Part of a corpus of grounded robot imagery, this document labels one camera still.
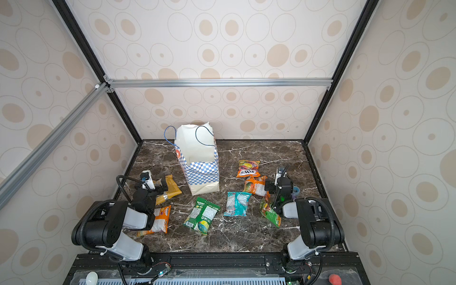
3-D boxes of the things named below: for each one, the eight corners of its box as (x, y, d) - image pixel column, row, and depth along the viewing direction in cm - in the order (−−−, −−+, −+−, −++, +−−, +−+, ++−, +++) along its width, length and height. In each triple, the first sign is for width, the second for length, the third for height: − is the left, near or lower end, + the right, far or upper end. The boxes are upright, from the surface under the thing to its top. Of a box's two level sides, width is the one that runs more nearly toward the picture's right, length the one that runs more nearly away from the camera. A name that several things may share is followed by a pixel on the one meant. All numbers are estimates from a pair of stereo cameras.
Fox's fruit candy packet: (236, 180, 102) (237, 175, 98) (236, 164, 110) (236, 158, 106) (260, 181, 102) (261, 175, 98) (258, 164, 110) (259, 158, 106)
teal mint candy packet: (224, 216, 89) (224, 213, 85) (225, 195, 96) (224, 191, 93) (251, 217, 89) (252, 213, 85) (249, 195, 96) (250, 191, 93)
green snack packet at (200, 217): (184, 225, 86) (182, 222, 83) (198, 200, 95) (197, 197, 92) (206, 235, 83) (205, 233, 80) (219, 209, 92) (219, 205, 89)
